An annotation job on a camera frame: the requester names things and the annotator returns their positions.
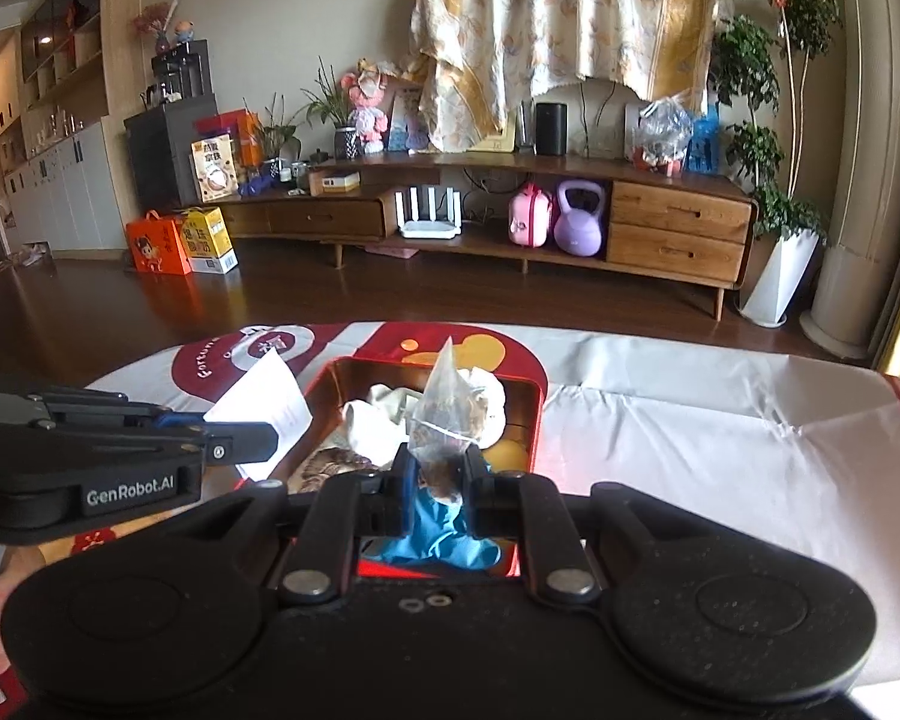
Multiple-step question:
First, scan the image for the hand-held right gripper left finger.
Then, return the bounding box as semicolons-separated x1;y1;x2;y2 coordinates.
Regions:
166;444;419;608

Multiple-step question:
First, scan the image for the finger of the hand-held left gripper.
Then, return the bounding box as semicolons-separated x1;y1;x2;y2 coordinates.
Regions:
0;373;212;430
150;422;280;467

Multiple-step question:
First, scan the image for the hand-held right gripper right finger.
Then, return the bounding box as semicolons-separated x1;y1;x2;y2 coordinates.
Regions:
461;446;722;606

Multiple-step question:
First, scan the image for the blue rubber glove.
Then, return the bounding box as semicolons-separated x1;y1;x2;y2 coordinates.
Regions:
364;491;505;571

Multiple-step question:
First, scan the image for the yellow rubber duck toy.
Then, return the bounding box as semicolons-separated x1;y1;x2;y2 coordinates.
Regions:
487;439;530;475

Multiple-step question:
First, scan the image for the white paper sheet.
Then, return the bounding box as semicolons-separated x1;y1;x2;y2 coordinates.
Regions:
205;350;314;482

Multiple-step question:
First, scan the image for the clear bag of dried snacks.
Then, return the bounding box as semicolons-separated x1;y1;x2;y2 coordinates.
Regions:
407;335;496;509

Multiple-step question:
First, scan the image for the red tin box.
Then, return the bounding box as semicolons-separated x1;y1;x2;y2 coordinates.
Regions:
274;356;548;578

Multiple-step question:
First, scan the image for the orange gift box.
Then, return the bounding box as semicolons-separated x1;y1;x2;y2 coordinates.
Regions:
125;211;196;276

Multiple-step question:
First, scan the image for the yellow carton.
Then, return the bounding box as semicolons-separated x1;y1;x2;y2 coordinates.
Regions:
176;206;239;275

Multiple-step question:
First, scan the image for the white and red printed tablecloth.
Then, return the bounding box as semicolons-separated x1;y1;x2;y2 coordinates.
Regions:
0;321;900;713

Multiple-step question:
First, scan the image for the black cabinet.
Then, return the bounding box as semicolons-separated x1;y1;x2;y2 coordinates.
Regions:
124;94;222;215

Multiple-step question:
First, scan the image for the yellow and white printed box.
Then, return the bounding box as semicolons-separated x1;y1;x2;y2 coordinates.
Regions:
190;133;239;203

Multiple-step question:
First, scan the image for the white router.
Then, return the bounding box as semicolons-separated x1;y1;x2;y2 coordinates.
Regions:
394;187;464;241

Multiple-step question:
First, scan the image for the small flat beige box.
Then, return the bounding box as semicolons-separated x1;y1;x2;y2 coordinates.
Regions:
307;169;362;197

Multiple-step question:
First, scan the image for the pink small case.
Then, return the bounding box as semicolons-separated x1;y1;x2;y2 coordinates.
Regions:
508;181;556;248

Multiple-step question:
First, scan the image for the purple kettlebell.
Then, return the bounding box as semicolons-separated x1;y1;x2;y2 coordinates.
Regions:
553;180;608;254

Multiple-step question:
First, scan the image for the small green potted plant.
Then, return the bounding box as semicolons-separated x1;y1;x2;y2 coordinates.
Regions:
244;94;301;181

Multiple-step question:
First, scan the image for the red and orange box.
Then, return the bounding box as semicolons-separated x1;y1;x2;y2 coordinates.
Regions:
195;109;265;170

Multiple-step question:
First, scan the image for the orchid plant in pot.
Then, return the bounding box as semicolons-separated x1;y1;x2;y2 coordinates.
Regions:
300;56;365;160

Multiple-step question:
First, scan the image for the wooden television cabinet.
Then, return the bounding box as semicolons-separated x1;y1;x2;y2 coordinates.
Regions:
217;150;758;320

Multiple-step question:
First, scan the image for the black coffee machine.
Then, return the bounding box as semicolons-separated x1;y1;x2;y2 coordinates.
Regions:
150;40;212;102

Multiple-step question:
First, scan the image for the pink plush doll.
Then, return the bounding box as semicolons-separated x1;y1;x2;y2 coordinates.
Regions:
345;58;392;155

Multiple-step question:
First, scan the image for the black cylinder speaker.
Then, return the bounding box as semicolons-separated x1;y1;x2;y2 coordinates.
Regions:
534;101;569;157

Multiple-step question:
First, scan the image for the tall plant in white pot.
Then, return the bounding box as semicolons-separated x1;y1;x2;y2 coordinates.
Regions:
709;0;845;329

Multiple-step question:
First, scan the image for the vase with dried flowers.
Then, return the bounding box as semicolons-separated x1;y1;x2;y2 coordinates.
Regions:
133;0;196;53

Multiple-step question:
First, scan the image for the clear plastic bag of toys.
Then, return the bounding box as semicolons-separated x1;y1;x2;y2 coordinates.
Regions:
630;94;695;179

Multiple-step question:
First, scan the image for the floral patterned sheet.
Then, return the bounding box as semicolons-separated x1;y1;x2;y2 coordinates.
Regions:
411;0;736;155

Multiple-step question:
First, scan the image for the white standing air conditioner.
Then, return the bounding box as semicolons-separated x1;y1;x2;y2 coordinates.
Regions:
799;0;900;361

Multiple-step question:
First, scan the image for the wooden wall shelf unit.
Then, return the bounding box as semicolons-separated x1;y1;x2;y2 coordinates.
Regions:
0;0;132;254

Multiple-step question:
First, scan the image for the light blue picture frame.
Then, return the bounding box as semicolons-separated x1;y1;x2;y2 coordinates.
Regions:
386;82;432;152

